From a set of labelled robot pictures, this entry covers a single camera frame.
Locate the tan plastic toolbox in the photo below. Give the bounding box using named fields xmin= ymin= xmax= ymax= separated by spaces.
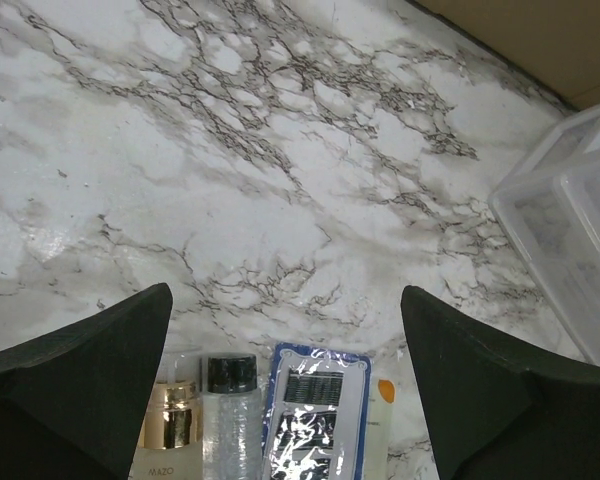
xmin=418 ymin=0 xmax=600 ymax=109

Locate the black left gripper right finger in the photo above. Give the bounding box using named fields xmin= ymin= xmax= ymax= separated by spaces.
xmin=401 ymin=286 xmax=600 ymax=479

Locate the gold cap lotion bottle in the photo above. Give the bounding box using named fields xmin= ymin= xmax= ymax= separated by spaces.
xmin=129 ymin=344 xmax=203 ymax=480

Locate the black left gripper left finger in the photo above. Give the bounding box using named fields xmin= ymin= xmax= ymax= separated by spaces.
xmin=0 ymin=283 xmax=173 ymax=479

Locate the clear plastic drawer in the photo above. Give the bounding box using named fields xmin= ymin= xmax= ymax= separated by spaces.
xmin=489 ymin=104 xmax=600 ymax=366

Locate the black cap clear bottle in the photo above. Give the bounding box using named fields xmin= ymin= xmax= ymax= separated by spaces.
xmin=203 ymin=352 xmax=262 ymax=480

